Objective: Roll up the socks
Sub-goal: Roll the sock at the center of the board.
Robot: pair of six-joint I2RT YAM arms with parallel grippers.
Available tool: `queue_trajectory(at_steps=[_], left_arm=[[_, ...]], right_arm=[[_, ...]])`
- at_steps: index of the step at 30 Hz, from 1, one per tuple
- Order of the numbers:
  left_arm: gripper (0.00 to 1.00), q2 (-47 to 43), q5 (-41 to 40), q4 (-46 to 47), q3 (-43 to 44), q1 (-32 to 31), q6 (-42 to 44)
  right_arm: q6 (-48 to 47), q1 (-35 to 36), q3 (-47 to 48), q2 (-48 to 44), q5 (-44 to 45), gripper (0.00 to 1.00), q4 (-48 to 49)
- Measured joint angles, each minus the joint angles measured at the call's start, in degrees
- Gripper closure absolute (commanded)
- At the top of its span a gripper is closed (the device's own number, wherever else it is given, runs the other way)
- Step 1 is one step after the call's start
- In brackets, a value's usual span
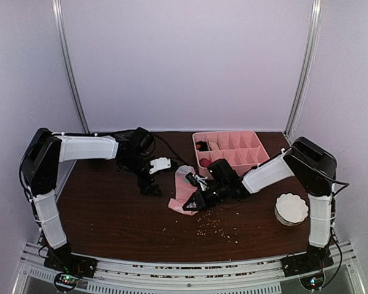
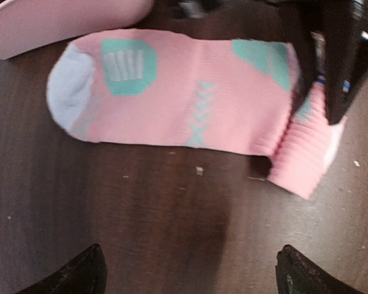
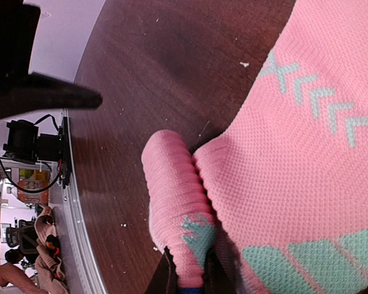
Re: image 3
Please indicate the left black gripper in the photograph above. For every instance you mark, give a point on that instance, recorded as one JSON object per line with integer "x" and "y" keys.
{"x": 22, "y": 93}

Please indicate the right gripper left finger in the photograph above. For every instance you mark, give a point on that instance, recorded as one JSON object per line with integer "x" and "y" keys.
{"x": 164, "y": 280}

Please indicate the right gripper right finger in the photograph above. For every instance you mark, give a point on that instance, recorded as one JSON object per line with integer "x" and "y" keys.
{"x": 215, "y": 279}

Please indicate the pink patterned sock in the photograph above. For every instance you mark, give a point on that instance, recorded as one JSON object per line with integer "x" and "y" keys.
{"x": 282, "y": 193}

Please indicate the person forearm in background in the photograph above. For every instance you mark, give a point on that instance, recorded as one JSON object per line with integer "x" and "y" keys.
{"x": 11, "y": 274}

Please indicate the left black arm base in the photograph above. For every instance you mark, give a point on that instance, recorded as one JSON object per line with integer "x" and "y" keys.
{"x": 25, "y": 145}

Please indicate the beige cloth bundle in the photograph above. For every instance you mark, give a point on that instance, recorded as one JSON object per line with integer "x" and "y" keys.
{"x": 49, "y": 264}

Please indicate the aluminium front rail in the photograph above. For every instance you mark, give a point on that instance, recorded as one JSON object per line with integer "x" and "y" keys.
{"x": 86, "y": 265}

